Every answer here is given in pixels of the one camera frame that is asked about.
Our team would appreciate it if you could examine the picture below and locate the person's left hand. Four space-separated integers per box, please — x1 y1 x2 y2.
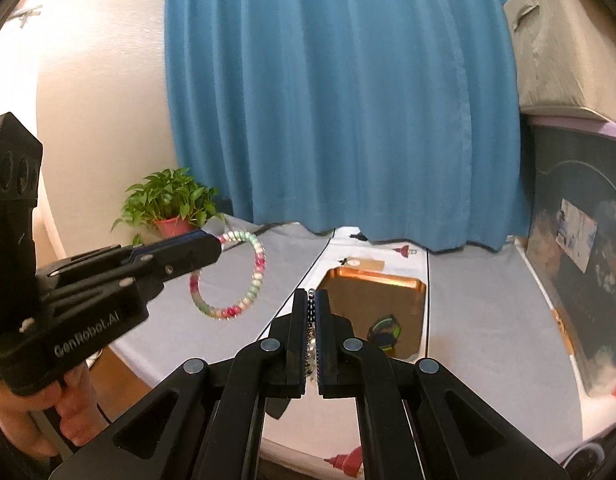
0 362 108 462

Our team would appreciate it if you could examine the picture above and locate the clear plastic storage bin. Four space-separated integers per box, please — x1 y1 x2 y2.
527 117 616 396

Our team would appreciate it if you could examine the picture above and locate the dark beaded necklace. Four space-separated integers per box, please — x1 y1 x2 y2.
302 287 319 378

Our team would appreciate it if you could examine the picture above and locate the grey table cloth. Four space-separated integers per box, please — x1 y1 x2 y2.
112 223 584 460

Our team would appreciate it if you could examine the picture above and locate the beige fabric storage box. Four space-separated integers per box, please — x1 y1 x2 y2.
504 0 616 122

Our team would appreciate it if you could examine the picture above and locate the blue curtain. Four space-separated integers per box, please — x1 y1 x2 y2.
165 0 532 252

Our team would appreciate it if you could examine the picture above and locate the green potted plant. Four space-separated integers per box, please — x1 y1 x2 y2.
110 167 225 240

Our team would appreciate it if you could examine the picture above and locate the black green smart watch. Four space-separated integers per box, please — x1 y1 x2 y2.
367 314 402 352

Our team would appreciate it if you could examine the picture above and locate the copper jewelry tray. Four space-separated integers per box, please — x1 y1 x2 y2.
317 266 426 362

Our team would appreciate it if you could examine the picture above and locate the pastel beaded bracelet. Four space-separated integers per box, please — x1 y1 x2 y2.
188 228 268 320

